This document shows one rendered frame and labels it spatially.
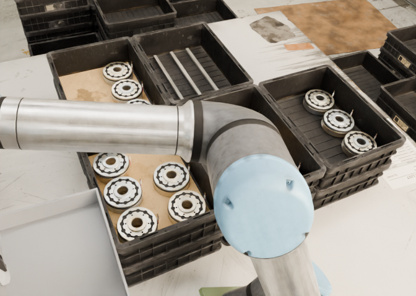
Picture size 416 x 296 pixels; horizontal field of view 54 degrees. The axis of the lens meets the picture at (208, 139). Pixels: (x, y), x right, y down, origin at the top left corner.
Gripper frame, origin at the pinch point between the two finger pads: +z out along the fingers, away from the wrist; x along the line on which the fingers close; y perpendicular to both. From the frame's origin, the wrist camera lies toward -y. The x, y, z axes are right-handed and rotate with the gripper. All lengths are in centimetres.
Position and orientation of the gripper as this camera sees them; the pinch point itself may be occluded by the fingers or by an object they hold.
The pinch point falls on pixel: (0, 285)
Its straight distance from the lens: 82.3
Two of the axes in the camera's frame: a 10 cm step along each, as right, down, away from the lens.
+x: -8.7, 4.8, -1.4
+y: -4.6, -6.7, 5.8
